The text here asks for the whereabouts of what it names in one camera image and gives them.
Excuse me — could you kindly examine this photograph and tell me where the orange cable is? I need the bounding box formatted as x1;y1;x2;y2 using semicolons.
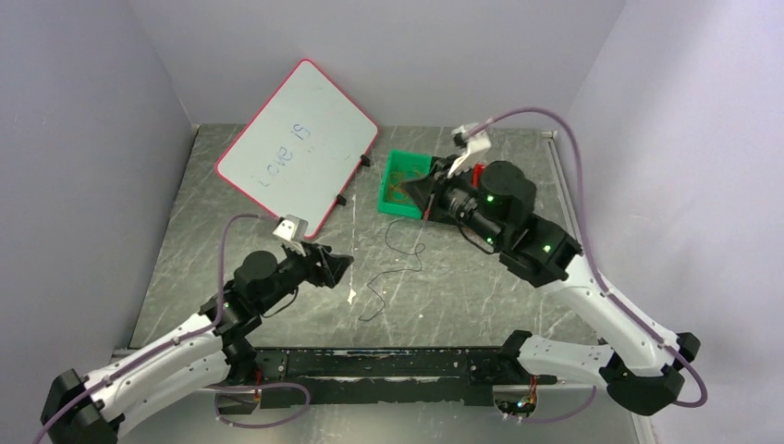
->
384;166;423;206

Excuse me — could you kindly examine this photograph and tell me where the green plastic bin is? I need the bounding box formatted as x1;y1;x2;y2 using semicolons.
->
377;150;433;219

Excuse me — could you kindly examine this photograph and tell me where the red plastic bin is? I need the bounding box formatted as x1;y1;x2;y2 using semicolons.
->
472;163;486;189

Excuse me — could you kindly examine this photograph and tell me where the purple cable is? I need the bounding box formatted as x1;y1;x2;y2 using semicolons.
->
358;217;427;324

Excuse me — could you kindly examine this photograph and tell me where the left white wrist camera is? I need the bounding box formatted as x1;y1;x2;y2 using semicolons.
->
273;215;308;256

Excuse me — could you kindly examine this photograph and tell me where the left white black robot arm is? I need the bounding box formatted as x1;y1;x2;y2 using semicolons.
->
34;242;354;443

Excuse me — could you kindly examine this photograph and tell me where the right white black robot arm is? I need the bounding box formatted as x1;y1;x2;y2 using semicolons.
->
400;159;701;416

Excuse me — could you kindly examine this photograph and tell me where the black aluminium base frame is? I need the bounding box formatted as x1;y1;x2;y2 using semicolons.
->
113;344;642;409

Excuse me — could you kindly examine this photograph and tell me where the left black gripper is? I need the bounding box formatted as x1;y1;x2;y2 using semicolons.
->
256;237;352;311

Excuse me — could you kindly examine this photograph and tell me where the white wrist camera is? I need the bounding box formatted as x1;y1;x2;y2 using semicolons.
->
447;122;492;179
273;215;308;256

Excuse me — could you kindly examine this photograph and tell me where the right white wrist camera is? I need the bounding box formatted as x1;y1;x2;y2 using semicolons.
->
447;122;492;179

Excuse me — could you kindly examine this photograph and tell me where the pink framed whiteboard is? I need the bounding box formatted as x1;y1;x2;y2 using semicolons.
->
214;59;379;239

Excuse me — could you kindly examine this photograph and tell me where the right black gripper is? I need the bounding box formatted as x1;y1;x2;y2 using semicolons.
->
400;154;505;249

